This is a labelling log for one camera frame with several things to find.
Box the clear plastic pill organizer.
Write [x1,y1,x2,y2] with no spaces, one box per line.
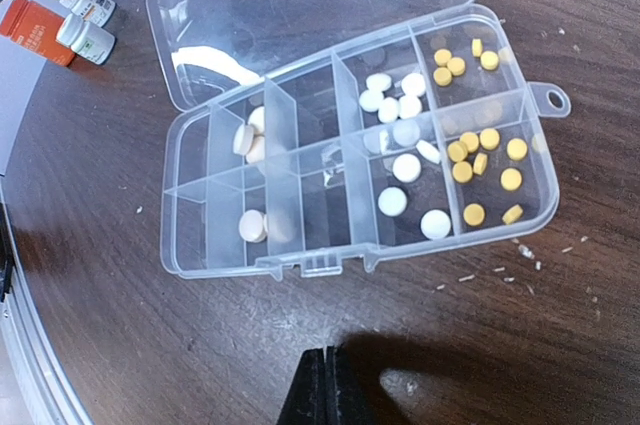
[146,0,571,279]

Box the small white bottle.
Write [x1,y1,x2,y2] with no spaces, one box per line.
[56,14,116,65]
[59,0,116,27]

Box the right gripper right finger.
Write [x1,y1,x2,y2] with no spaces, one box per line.
[325,346,376,425]

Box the beige round pill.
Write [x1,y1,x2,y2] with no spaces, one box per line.
[238,209,267,243]
[247,106,266,135]
[232,124,255,156]
[245,135,266,164]

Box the orange pill bottle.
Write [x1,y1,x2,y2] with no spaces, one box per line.
[1,0,76,67]

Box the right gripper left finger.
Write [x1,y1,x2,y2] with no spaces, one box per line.
[276,349,326,425]

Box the white round pill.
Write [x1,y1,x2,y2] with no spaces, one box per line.
[378,187,408,217]

